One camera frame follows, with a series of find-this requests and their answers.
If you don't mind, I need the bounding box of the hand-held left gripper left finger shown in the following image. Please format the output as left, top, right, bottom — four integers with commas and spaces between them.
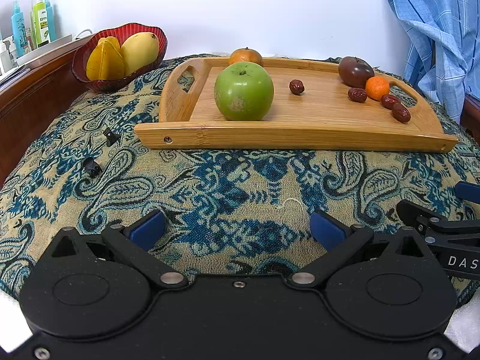
48, 211, 189, 292

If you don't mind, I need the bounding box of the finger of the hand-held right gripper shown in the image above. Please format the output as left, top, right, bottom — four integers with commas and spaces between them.
397, 199, 480, 238
455, 181, 480, 200

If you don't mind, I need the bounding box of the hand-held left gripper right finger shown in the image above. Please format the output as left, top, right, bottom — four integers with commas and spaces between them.
284, 211, 439, 290

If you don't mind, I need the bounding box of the wooden serving tray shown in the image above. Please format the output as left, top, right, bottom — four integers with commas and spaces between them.
134, 57, 459, 153

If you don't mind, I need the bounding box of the orange tangerine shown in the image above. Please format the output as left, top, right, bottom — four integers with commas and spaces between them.
365, 76, 391, 101

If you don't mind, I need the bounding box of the dark red apple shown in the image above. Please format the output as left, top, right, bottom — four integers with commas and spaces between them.
338, 56, 375, 89

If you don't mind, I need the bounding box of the green apple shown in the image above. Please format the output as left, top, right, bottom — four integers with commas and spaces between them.
214, 62, 275, 121

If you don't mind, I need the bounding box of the brownish mottled orange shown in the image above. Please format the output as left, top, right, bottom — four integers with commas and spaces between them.
228, 47, 263, 66

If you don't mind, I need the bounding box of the white thread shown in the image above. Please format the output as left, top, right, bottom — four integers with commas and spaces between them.
277, 198, 304, 211

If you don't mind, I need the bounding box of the white bedding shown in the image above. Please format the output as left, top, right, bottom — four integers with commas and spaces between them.
0, 290, 480, 353

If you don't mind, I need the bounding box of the small black clip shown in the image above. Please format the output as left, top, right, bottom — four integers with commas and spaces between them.
82, 157, 103, 178
103, 127, 121, 147

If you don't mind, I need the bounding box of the blue paisley table cloth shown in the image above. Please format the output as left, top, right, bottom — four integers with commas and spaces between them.
0, 53, 480, 304

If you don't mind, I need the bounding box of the red ribbed fruit bowl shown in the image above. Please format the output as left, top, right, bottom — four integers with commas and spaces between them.
71, 22, 168, 92

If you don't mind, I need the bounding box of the blue plaid cloth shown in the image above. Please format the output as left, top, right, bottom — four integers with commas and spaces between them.
382, 0, 480, 124

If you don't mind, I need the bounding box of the brown wooden cabinet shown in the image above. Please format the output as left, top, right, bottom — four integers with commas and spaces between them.
0, 32, 96, 181

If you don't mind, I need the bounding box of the yellow starfruit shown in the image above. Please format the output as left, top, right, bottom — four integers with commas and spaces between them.
86, 36, 125, 81

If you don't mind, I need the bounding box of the yellow mango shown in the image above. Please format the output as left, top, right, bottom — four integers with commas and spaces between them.
120, 32, 159, 76

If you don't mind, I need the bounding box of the white plastic tray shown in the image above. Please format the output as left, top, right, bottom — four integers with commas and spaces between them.
15, 34, 73, 66

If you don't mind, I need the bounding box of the green bottle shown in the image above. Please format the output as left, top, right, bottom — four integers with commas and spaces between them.
31, 0, 51, 47

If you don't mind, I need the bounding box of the teal spray bottle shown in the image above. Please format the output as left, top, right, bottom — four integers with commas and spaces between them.
10, 0, 31, 58

